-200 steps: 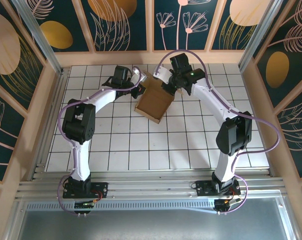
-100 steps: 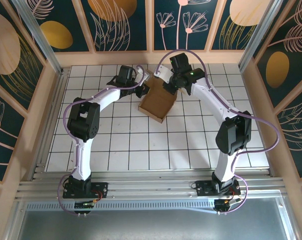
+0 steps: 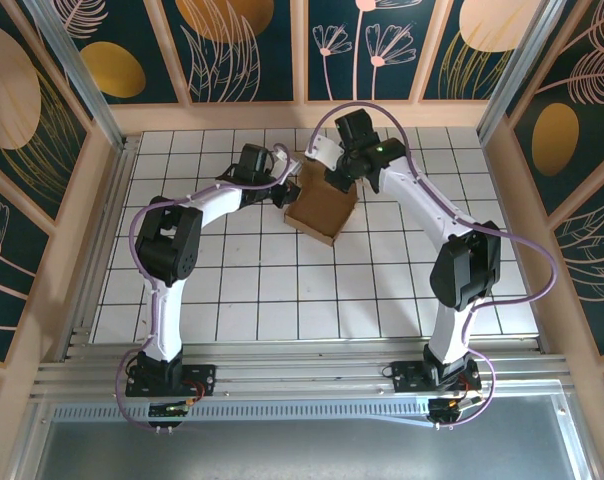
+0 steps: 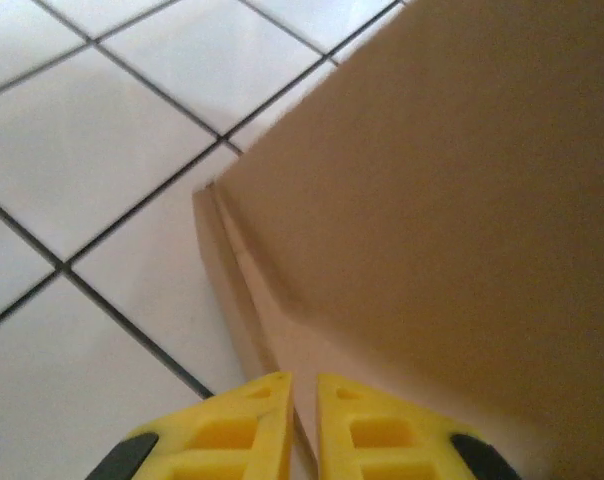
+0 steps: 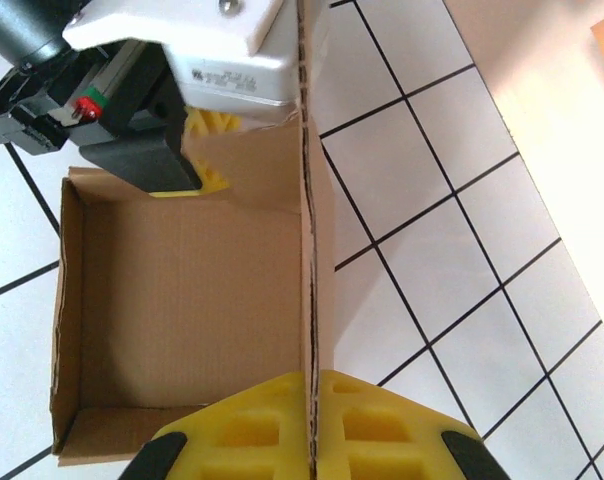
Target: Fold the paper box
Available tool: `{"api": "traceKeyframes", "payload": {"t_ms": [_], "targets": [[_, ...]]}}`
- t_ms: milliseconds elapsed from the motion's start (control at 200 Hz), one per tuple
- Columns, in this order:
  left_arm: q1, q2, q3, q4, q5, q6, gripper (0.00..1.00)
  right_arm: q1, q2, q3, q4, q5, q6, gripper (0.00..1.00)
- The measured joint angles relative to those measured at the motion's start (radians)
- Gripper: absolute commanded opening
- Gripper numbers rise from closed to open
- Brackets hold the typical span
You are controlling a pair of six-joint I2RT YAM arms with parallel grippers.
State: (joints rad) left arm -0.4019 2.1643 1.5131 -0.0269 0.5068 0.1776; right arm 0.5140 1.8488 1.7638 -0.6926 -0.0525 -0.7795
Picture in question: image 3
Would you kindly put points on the brown cardboard paper box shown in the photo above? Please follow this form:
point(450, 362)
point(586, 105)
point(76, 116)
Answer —
point(327, 200)

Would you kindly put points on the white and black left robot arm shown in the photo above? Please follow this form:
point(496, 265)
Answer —
point(217, 200)

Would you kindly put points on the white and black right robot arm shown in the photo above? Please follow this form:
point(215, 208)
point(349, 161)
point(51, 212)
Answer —
point(417, 200)

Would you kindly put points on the black left circuit board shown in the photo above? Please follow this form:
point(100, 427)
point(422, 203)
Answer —
point(169, 411)

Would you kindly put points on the black circuit board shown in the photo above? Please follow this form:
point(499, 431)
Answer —
point(169, 411)
point(444, 407)

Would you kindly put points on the black right circuit board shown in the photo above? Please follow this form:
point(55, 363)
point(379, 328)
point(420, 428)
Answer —
point(444, 407)

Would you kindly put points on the aluminium side rail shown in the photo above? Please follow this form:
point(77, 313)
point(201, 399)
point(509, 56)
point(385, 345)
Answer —
point(107, 230)

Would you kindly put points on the aluminium corner post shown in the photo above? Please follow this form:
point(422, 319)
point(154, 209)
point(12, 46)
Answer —
point(526, 65)
point(74, 65)

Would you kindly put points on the aluminium rail frame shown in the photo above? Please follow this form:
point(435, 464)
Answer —
point(302, 372)

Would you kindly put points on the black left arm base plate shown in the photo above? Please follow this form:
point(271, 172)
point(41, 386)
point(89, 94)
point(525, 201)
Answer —
point(204, 374)

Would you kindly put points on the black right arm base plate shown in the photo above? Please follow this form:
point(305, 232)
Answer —
point(407, 377)

